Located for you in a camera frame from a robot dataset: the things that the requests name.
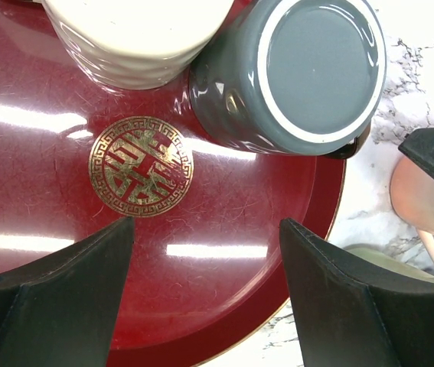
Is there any light green mug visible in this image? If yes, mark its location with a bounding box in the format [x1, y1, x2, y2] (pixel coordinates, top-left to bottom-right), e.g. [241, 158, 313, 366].
[344, 244, 434, 284]

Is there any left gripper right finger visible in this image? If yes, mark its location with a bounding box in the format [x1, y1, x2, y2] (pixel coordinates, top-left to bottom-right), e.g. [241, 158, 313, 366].
[279, 219, 434, 366]

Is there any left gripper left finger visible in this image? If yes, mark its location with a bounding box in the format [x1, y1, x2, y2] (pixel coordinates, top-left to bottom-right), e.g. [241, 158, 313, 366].
[0, 217, 135, 366]

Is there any round red tray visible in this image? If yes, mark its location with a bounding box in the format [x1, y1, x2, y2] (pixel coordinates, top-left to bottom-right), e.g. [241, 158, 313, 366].
[0, 1, 344, 366]

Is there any dark grey mug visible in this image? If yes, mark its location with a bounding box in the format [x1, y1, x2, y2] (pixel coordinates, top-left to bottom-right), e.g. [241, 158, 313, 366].
[189, 1, 387, 159]

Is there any cream mug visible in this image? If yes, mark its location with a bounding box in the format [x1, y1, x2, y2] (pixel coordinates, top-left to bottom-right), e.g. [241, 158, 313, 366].
[41, 0, 233, 89]

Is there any pink mug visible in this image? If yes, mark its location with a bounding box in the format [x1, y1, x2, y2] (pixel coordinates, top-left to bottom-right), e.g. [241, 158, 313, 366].
[390, 157, 434, 263]

